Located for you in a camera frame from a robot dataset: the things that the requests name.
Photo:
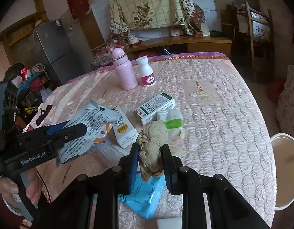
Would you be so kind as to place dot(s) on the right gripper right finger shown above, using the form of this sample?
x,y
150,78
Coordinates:
x,y
184,181

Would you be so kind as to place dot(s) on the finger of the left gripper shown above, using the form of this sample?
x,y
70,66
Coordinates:
x,y
42,135
51,148

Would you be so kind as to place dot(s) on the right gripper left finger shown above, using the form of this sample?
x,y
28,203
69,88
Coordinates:
x,y
118,180

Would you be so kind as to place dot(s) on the white yellow medicine box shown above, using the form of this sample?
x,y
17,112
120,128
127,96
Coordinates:
x,y
124,131

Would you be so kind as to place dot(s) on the grey printed food pouch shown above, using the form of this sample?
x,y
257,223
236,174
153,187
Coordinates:
x,y
98,121

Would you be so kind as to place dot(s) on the beige stocking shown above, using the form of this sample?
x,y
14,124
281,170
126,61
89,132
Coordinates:
x,y
150,140

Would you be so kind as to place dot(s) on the white green tissue pack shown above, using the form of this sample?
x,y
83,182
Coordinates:
x,y
173,120

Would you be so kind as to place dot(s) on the white round trash bin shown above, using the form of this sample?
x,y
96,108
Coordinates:
x,y
283,149

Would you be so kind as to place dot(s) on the person's left hand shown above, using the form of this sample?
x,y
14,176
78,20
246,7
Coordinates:
x,y
33,191

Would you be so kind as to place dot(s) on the white flat medicine box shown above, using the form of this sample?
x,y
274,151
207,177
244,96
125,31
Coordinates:
x,y
109,152

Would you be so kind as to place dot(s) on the blue plastic wrapper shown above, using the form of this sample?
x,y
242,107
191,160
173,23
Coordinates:
x,y
145,196

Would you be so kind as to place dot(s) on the white foam block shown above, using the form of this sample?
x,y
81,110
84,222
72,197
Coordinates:
x,y
169,223

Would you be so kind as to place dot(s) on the clutter pile of clothes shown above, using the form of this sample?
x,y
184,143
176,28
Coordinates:
x,y
33,87

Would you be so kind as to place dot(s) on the white green medicine box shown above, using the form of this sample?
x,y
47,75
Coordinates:
x,y
148,111

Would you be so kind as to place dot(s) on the pink quilted tablecloth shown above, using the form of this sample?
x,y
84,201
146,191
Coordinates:
x,y
224,128

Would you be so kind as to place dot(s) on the grey refrigerator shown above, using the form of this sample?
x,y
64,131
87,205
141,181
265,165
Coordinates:
x,y
54,50

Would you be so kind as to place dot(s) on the pink thermos bottle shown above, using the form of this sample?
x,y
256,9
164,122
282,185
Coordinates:
x,y
124,69

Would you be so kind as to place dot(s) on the white pill bottle pink label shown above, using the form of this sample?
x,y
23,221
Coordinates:
x,y
146,72

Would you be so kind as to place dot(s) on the floral covered sofa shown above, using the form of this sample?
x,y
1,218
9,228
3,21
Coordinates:
x,y
285,107

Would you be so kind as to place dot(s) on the red bag on floor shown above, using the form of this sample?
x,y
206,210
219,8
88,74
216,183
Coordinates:
x,y
274,89

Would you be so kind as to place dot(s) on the floral beige cloth cover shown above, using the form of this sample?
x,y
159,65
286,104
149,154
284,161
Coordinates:
x,y
132,15

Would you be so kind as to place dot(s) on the wooden shelf rack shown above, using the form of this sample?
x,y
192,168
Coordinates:
x,y
254,33

